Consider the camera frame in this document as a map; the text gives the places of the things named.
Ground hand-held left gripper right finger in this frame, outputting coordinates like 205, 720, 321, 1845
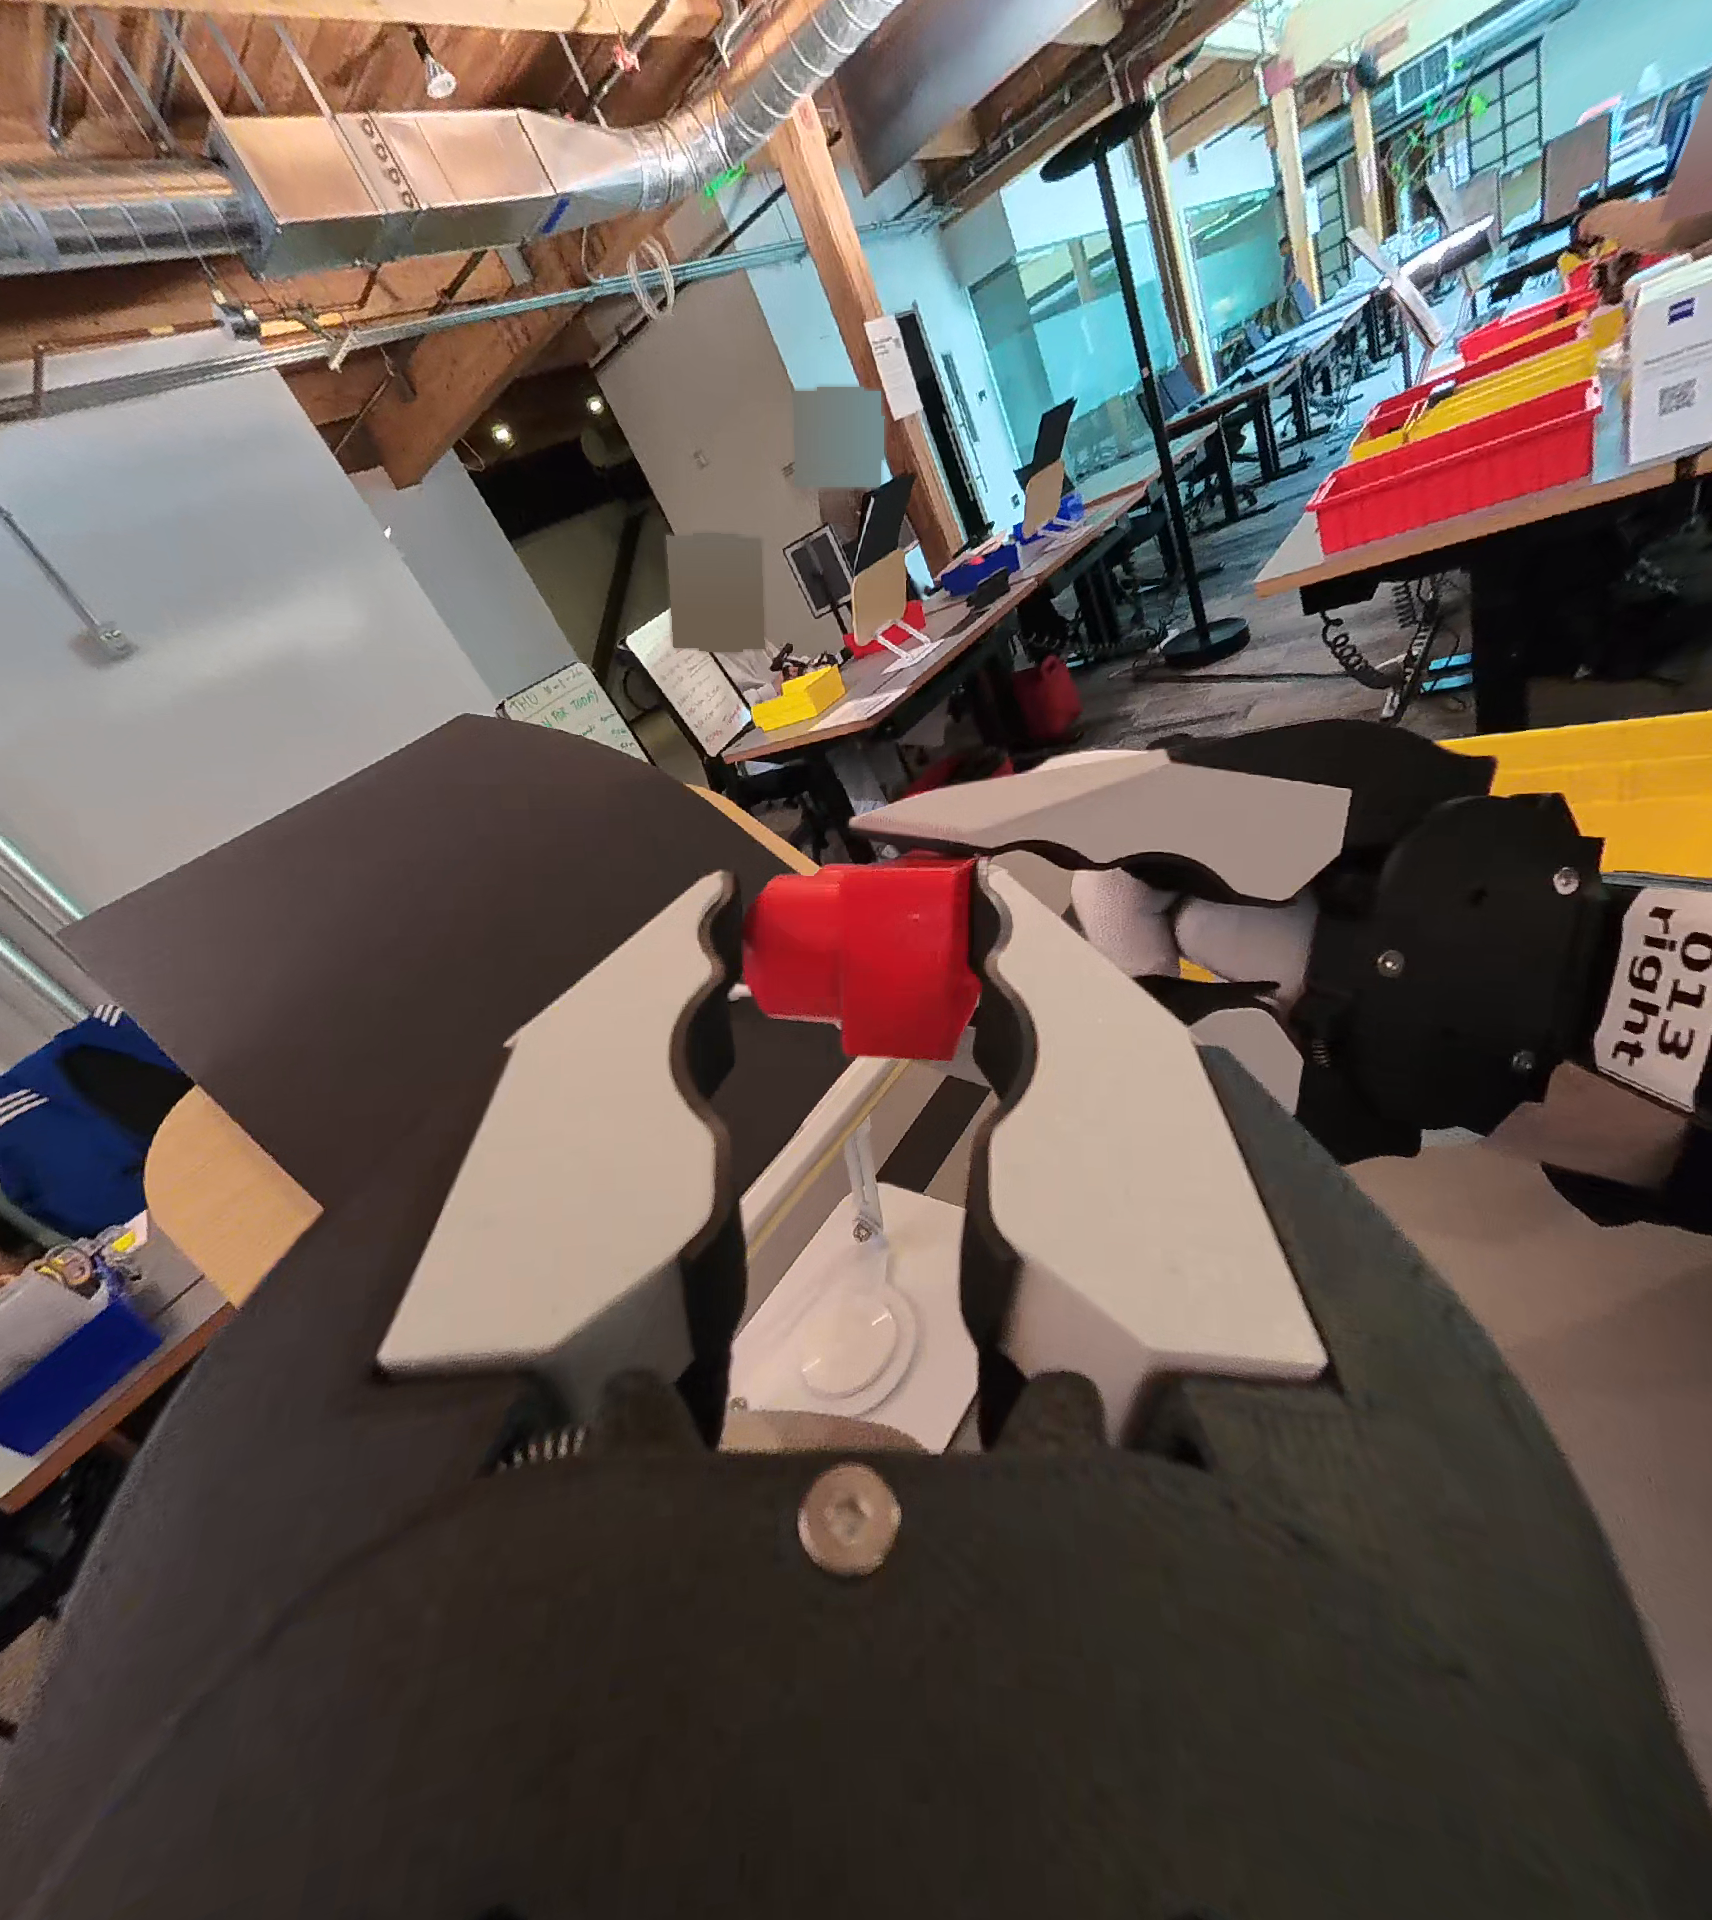
962, 861, 1332, 1431

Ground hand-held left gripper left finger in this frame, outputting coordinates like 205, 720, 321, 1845
374, 871, 751, 1425

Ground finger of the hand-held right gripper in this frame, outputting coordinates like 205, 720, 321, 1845
846, 746, 1356, 907
1137, 975, 1307, 1119

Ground red toy brick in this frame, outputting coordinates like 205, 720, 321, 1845
743, 852, 983, 1063

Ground person's right hand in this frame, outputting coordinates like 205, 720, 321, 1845
1070, 865, 1318, 994

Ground wooden office desk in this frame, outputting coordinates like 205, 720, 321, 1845
0, 1216, 233, 1518
721, 481, 1151, 815
1253, 300, 1712, 738

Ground black sheet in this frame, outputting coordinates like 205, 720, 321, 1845
59, 715, 816, 1248

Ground small book stand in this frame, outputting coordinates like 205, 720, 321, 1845
848, 472, 934, 662
1014, 398, 1088, 545

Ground handwritten whiteboard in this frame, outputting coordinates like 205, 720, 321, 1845
624, 615, 754, 762
497, 661, 655, 767

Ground long red bin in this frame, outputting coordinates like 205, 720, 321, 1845
1307, 407, 1600, 555

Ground blue striped cloth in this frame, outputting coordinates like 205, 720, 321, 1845
0, 1010, 190, 1238

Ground long yellow bin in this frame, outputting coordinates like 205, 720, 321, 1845
1342, 340, 1607, 458

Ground white card display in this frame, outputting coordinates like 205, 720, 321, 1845
1619, 252, 1712, 464

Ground silver ventilation ducts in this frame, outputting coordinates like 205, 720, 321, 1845
0, 0, 901, 340

